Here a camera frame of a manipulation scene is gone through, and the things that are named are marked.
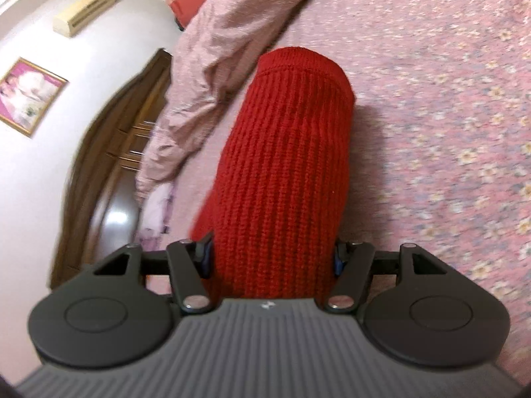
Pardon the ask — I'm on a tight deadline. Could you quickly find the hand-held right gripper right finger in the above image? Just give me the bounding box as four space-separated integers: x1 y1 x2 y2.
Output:
324 238 449 314

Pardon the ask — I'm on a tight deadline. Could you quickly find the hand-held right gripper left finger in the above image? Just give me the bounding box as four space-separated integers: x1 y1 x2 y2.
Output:
93 233 217 314

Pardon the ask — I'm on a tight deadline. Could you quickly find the red knitted cardigan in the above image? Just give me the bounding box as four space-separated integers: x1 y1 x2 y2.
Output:
189 47 357 301

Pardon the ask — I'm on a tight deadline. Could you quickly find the light purple cloth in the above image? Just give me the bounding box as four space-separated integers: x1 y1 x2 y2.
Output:
139 181 178 242

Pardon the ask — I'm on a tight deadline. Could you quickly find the wooden headboard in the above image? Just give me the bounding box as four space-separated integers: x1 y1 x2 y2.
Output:
50 48 176 290

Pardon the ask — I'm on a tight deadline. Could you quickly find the pink floral duvet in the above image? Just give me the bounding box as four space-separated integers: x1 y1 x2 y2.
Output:
135 0 341 200

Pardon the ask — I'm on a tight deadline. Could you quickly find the framed wall picture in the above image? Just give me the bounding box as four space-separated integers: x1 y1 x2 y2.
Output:
0 57 69 138

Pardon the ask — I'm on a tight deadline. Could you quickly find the cream wall air conditioner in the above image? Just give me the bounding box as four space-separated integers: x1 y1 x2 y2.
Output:
52 0 119 37

